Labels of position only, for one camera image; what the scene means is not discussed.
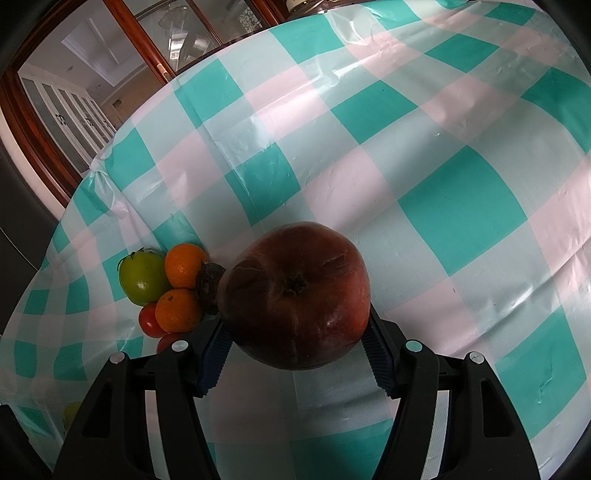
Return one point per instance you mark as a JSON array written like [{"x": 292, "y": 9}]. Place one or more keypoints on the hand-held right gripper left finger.
[{"x": 214, "y": 356}]

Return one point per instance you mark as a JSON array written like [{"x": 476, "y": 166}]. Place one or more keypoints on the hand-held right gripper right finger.
[{"x": 376, "y": 361}]

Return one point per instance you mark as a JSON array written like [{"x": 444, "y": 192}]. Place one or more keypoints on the orange mandarin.
[
  {"x": 178, "y": 311},
  {"x": 184, "y": 265}
]

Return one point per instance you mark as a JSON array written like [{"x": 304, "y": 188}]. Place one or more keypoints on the dark brown fruit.
[{"x": 205, "y": 286}]

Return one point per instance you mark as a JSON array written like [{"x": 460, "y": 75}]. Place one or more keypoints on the red tomato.
[
  {"x": 167, "y": 342},
  {"x": 148, "y": 322}
]

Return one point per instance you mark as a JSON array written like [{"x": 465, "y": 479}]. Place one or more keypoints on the dark red apple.
[{"x": 295, "y": 304}]

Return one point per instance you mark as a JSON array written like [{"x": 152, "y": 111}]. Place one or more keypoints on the green lime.
[{"x": 141, "y": 277}]

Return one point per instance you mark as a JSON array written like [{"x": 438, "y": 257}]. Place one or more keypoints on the teal pink checkered tablecloth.
[{"x": 415, "y": 161}]

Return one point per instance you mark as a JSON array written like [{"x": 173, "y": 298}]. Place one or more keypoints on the wooden glass-door cabinet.
[{"x": 152, "y": 50}]

